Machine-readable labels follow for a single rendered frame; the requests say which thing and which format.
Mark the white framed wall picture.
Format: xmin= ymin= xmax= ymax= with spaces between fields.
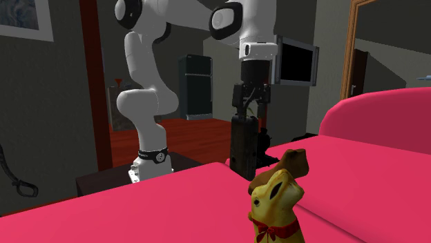
xmin=0 ymin=0 xmax=55 ymax=43

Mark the grey framed wall television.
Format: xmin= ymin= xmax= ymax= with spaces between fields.
xmin=270 ymin=34 xmax=320 ymax=87

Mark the black looped cord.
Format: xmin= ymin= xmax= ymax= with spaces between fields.
xmin=0 ymin=144 xmax=39 ymax=198

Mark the wooden framed mirror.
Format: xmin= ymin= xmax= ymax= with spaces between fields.
xmin=339 ymin=0 xmax=431 ymax=101

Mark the dark brown rectangular block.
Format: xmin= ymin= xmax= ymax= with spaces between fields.
xmin=229 ymin=114 xmax=260 ymax=182

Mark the pink sofa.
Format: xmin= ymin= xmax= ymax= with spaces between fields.
xmin=0 ymin=87 xmax=431 ymax=243

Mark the dark red door frame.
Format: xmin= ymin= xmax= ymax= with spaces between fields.
xmin=79 ymin=0 xmax=114 ymax=172

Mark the dark robot stand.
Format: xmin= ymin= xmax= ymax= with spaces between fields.
xmin=75 ymin=151 xmax=204 ymax=197

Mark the black irregular object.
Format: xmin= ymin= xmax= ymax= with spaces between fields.
xmin=257 ymin=127 xmax=283 ymax=168

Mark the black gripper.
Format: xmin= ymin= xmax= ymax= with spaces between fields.
xmin=231 ymin=60 xmax=273 ymax=119

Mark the black refrigerator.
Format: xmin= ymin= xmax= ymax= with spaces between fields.
xmin=178 ymin=54 xmax=214 ymax=122

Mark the yellow animal figure brown hat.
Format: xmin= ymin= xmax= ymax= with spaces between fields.
xmin=247 ymin=148 xmax=310 ymax=243

